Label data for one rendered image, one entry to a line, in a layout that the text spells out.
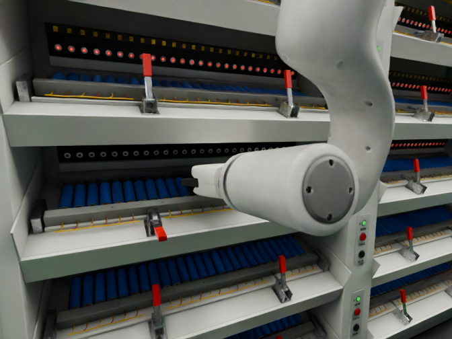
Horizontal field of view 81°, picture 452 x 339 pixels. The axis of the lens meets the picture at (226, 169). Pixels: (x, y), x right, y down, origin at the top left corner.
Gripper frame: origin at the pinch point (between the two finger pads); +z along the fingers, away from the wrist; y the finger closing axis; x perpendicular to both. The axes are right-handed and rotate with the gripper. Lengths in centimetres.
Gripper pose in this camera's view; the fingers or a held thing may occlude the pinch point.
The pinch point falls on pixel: (207, 178)
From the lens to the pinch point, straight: 52.2
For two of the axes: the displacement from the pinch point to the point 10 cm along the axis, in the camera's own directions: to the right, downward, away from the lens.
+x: 0.5, 10.0, 0.2
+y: -9.1, 0.6, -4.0
